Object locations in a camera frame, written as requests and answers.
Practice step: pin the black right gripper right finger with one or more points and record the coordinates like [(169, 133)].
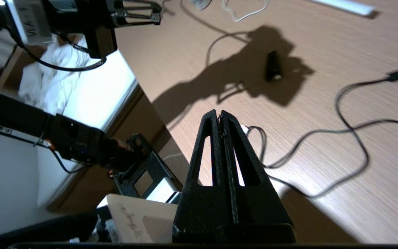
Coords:
[(264, 214)]

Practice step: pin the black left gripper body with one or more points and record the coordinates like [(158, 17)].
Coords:
[(95, 20)]

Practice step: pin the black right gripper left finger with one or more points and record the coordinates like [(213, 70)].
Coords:
[(202, 207)]

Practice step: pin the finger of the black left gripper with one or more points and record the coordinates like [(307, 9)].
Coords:
[(155, 17)]

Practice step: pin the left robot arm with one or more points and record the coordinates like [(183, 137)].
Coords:
[(71, 138)]

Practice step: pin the white router with antennas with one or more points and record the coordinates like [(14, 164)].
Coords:
[(344, 5)]

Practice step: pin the white bed linen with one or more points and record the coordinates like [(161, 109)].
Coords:
[(54, 79)]

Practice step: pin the small black clip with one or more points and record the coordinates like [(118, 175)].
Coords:
[(273, 65)]

